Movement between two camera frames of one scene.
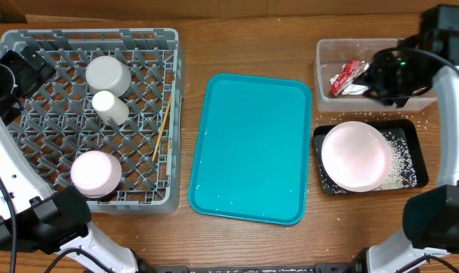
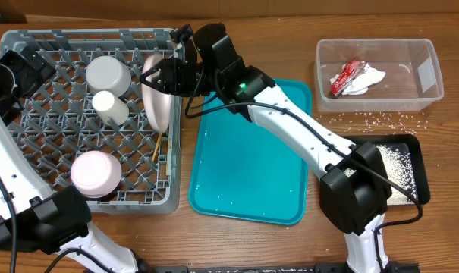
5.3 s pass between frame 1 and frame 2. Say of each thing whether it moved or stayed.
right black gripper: moved
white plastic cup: stayed
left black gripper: stayed
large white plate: moved
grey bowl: stayed
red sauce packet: stayed
